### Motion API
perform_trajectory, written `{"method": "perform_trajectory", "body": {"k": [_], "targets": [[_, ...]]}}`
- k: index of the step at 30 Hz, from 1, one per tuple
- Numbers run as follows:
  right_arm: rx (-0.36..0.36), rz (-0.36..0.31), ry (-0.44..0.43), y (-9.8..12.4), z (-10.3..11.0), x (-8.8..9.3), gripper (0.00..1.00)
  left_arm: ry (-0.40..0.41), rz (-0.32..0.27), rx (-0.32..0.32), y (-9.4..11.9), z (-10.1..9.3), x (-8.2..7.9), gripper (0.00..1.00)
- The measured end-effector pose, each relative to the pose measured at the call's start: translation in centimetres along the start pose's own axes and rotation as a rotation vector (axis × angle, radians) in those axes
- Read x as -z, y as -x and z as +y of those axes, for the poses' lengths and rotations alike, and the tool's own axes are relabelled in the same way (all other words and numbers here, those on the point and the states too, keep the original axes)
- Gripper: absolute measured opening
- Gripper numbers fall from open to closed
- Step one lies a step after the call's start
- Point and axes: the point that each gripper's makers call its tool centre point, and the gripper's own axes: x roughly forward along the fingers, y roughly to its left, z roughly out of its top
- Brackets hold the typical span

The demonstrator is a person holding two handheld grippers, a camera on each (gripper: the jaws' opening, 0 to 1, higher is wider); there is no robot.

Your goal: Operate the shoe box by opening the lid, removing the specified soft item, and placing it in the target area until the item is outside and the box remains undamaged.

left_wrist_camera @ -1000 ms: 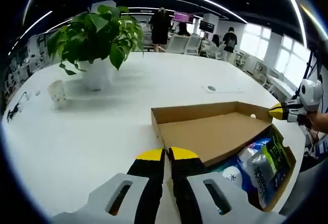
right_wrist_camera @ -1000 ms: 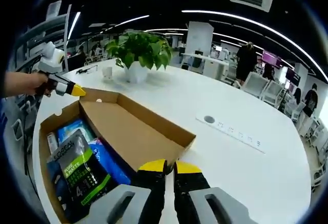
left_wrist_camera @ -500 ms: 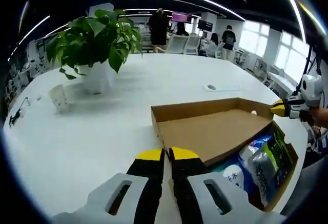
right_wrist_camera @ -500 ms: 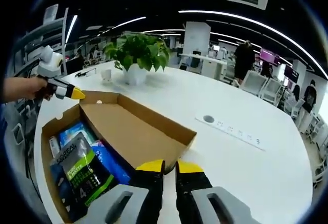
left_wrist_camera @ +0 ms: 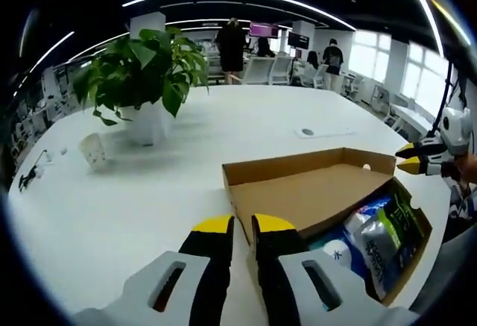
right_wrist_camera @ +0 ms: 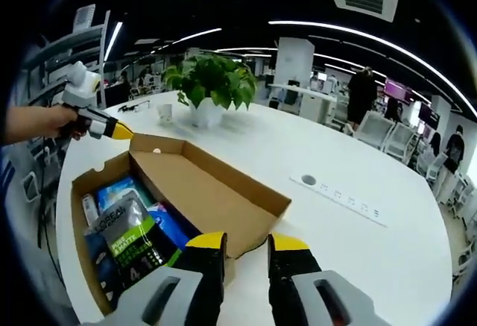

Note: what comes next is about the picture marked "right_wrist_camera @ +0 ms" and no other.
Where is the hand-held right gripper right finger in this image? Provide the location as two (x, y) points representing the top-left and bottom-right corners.
(268, 232), (392, 326)

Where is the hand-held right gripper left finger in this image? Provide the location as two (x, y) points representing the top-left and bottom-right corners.
(80, 231), (229, 326)

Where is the blue white wipes packet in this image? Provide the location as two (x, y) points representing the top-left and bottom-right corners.
(95, 175), (157, 215)

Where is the black green packet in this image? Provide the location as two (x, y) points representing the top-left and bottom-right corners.
(84, 195), (183, 289)

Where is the brown cardboard shoe box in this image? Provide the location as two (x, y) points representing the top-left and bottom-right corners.
(70, 131), (292, 318)

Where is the person's left hand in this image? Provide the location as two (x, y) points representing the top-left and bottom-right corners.
(46, 106), (90, 142)

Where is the grey metal shelf rack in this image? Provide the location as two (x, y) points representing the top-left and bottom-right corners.
(22, 8), (113, 95)

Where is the white appliance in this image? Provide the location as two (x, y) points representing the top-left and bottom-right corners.
(72, 4), (97, 32)

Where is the small white cup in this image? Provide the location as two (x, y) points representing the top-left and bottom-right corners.
(156, 102), (174, 124)

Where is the white table power strip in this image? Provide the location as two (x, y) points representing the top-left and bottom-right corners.
(288, 172), (388, 228)

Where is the dark blue packet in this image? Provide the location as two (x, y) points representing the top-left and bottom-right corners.
(83, 232), (126, 304)

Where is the potted green plant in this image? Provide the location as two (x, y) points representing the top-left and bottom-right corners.
(162, 52), (259, 128)

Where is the row of white office chairs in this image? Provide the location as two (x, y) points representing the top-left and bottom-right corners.
(352, 111), (477, 278)

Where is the black monitor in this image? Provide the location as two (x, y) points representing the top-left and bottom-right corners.
(417, 104), (440, 129)

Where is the purple display screen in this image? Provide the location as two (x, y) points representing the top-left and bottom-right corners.
(383, 79), (414, 102)

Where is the ceiling light strip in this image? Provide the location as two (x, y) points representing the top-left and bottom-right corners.
(268, 19), (465, 113)

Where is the black cable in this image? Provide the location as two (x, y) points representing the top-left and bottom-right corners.
(118, 101), (152, 113)

